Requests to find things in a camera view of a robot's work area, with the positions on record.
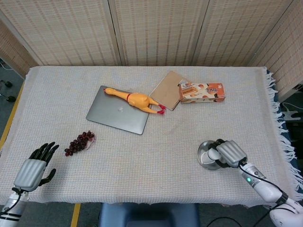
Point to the black caster wheel frame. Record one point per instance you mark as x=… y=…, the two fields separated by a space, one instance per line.
x=9 y=98

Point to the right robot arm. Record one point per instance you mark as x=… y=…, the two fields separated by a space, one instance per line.
x=267 y=191

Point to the grey closed laptop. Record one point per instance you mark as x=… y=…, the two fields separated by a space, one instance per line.
x=113 y=116

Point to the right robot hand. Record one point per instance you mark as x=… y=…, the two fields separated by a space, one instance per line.
x=230 y=152

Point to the white paper cup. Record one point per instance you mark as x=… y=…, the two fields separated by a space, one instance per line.
x=209 y=157

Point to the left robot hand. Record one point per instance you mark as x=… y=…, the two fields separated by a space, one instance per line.
x=29 y=173

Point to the dark purple grape bunch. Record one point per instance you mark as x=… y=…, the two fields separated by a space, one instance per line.
x=79 y=143

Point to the yellow rubber chicken toy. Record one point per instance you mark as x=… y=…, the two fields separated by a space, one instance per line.
x=138 y=99

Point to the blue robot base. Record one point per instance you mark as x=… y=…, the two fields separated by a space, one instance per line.
x=149 y=215

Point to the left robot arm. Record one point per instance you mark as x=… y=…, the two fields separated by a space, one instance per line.
x=13 y=205

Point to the round metal plate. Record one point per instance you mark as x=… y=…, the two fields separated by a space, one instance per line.
x=204 y=145

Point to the orange biscuit box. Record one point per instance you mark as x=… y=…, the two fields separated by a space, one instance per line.
x=203 y=93

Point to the white woven tablecloth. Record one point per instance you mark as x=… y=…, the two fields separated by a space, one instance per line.
x=151 y=165

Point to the white metal stand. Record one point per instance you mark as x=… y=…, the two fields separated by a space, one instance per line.
x=292 y=114

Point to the brown spiral notebook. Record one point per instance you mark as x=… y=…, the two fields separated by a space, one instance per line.
x=165 y=89

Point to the woven bamboo folding screen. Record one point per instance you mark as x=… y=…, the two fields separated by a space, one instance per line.
x=154 y=30

